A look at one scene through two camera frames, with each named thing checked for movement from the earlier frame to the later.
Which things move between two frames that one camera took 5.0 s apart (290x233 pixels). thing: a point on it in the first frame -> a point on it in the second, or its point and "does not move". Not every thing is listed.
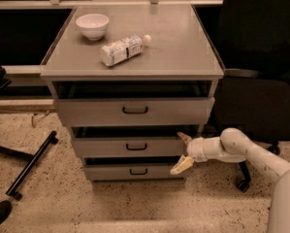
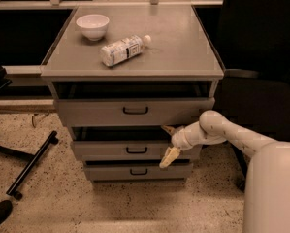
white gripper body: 195,149 -> 179,140
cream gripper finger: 184,163 -> 171,155
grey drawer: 129,148 does not move
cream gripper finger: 184,137 -> 169,129
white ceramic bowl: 93,25 does not move
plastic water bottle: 116,51 does not move
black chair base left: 34,158 does not move
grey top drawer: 136,112 does not move
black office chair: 256,35 does not move
